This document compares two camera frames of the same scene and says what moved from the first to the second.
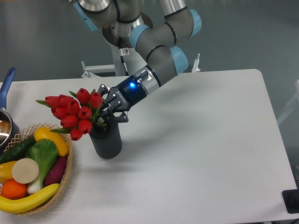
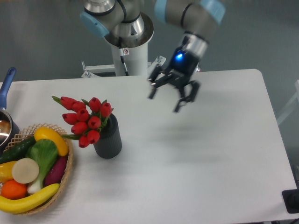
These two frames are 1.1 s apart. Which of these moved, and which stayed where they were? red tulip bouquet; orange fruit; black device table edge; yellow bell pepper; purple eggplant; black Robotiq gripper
Moved: black Robotiq gripper; red tulip bouquet
Stayed: purple eggplant; yellow bell pepper; orange fruit; black device table edge
